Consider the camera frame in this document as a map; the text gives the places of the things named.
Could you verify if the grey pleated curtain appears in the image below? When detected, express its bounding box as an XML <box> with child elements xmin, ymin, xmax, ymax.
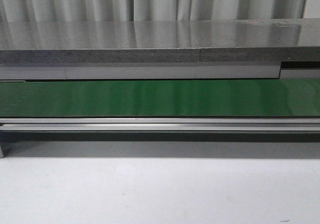
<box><xmin>0</xmin><ymin>0</ymin><xmax>306</xmax><ymax>22</ymax></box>

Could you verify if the grey granite slab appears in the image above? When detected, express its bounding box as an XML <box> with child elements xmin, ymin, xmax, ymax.
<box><xmin>0</xmin><ymin>18</ymin><xmax>320</xmax><ymax>63</ymax></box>

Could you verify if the green conveyor belt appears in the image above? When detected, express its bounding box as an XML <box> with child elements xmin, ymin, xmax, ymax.
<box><xmin>0</xmin><ymin>79</ymin><xmax>320</xmax><ymax>117</ymax></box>

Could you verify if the aluminium conveyor front rail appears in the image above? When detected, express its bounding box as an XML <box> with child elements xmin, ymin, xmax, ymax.
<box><xmin>0</xmin><ymin>117</ymin><xmax>320</xmax><ymax>132</ymax></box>

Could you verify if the grey conveyor back guard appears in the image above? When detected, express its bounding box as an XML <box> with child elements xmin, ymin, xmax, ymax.
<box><xmin>0</xmin><ymin>61</ymin><xmax>320</xmax><ymax>81</ymax></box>

